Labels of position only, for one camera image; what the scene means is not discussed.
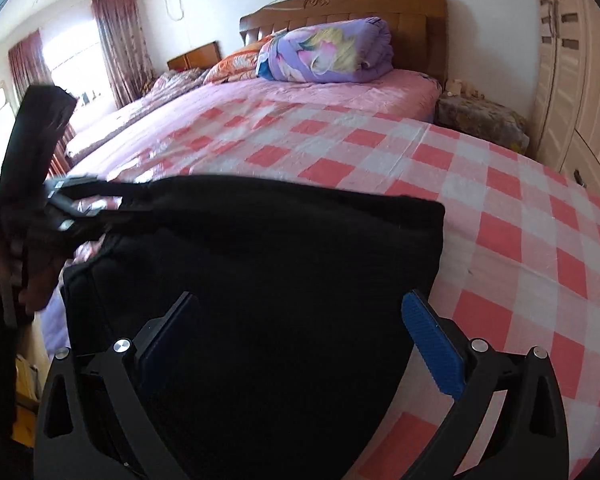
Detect black pants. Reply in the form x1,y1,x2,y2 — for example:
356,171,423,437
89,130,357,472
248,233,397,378
64,176,445,479

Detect person's left hand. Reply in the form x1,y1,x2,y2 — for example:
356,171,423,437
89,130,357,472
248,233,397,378
0,240,67,314

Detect pink checkered bed sheet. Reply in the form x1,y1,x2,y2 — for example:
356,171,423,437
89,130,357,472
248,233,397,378
74,72,600,476

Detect striped purple blanket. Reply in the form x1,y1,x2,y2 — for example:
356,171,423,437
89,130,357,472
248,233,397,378
65,68,209,166

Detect maroon curtain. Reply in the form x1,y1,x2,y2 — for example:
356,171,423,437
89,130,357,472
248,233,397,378
8,0,155,177

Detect small wooden headboard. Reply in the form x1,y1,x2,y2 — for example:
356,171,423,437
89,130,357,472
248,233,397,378
166,41,222,72

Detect orange floral pillow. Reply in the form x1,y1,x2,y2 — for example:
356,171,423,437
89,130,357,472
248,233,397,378
204,35,274,84

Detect light wood wardrobe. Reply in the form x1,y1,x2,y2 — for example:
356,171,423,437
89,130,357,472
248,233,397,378
529,0,600,198

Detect floral covered nightstand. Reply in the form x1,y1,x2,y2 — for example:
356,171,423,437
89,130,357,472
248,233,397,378
434,79,530,155

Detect purple floral folded quilt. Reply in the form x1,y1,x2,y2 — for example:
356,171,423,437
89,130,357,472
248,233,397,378
256,16,393,84

